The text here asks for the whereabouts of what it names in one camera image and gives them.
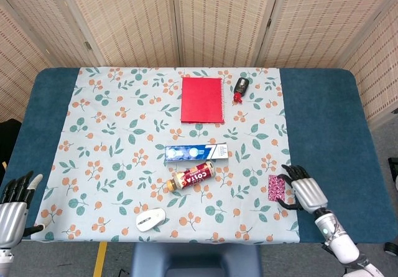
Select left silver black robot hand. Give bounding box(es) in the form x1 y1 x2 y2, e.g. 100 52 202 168
0 170 52 249

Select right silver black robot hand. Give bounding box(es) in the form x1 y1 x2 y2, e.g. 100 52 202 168
277 164 329 215

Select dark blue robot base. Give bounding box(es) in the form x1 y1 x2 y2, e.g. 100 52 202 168
130 242 264 277

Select woven folding screen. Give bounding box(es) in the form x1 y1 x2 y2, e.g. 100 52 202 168
0 0 398 128

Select black bag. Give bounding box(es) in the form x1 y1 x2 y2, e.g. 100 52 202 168
0 118 22 181

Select blue felt table cover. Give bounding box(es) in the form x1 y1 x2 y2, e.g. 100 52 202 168
0 67 396 245

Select black equipment box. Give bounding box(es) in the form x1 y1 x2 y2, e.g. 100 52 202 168
387 157 398 181

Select yellow floor tape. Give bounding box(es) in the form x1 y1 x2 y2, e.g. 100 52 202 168
93 242 108 277

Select Costa coffee bottle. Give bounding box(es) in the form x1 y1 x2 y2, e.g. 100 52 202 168
166 161 216 194

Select blue white toothpaste box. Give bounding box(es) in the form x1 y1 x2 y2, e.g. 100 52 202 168
164 143 229 163

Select black car key red tassel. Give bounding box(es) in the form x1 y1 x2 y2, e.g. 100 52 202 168
232 77 249 105

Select white computer mouse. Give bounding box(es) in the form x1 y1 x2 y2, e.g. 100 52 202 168
136 207 167 233

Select red spiral notebook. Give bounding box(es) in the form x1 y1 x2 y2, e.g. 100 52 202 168
180 77 225 124

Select floral print tablecloth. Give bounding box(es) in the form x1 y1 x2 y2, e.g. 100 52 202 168
30 67 301 244

